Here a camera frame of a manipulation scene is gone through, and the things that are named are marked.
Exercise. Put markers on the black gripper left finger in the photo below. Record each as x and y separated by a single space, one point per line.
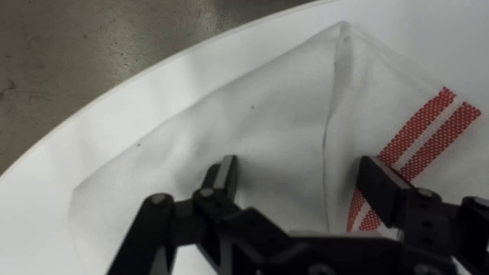
224 177

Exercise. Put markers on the white towel red stripes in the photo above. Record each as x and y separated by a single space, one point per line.
265 127

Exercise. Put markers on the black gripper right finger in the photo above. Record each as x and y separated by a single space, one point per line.
383 191

